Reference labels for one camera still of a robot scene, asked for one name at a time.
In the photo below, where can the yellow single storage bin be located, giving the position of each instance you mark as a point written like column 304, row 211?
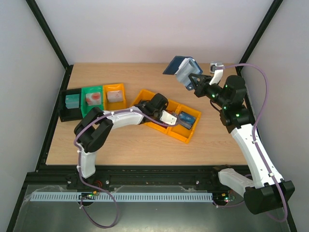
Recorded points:
column 117, row 105

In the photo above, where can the teal card stack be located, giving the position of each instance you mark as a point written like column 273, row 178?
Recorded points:
column 72, row 101

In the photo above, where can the blue card stack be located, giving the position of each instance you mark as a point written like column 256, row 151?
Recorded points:
column 186, row 120

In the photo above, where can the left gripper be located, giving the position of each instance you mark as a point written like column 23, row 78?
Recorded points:
column 164, row 107

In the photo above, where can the black storage bin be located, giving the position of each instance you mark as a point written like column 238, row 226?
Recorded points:
column 69, row 114

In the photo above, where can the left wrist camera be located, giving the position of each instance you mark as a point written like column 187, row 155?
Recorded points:
column 164, row 117

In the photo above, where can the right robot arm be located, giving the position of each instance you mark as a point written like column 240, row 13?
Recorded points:
column 266, row 190

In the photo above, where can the yellow triple storage bin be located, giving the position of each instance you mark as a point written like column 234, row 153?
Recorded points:
column 178, row 132

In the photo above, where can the white red-dot card stack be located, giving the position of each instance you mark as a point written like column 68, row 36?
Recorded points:
column 93, row 98

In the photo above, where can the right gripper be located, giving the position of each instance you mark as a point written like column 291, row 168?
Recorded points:
column 201, row 86

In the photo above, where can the light blue cable duct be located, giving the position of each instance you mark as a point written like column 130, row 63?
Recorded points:
column 122, row 197

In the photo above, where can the blue leather card holder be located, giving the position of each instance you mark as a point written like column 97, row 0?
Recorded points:
column 182, row 67

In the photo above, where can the red card stack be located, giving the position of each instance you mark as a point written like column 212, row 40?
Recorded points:
column 173, row 118

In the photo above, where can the green storage bin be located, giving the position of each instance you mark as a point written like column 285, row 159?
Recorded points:
column 85, row 108

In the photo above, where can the beige card stack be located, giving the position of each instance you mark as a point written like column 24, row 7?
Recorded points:
column 115, row 96

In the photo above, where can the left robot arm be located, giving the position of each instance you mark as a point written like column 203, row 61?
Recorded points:
column 92, row 131

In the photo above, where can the black aluminium frame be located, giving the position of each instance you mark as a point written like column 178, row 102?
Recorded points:
column 45, row 174

